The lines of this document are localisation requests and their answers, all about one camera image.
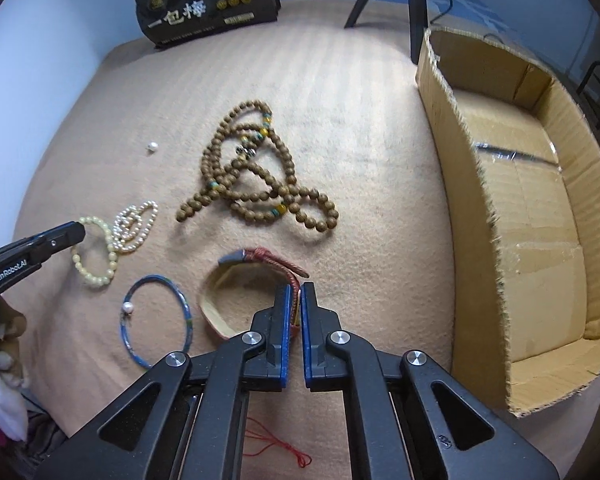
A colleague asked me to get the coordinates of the red string jade pendant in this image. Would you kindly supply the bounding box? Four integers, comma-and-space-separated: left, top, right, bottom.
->
242, 416, 313, 469

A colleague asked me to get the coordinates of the cream bead bracelet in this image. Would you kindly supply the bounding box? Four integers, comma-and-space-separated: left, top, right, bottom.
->
71, 216, 120, 288

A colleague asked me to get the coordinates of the cardboard box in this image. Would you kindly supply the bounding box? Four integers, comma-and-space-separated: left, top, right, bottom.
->
416, 29, 600, 417

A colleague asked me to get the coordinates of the red strap wristwatch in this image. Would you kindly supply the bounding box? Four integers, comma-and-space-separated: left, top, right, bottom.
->
197, 247, 310, 340

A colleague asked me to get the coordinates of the white pearl bracelet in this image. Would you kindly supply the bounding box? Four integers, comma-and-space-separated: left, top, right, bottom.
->
111, 199, 160, 254

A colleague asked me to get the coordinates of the brown wooden bead necklace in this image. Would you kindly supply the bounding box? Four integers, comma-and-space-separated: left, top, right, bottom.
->
174, 98, 340, 233

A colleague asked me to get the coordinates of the black power cable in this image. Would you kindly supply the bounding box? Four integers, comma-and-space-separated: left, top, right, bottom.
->
424, 0, 506, 44

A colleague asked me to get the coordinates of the blue bangle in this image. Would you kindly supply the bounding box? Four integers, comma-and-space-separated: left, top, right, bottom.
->
119, 274, 194, 370

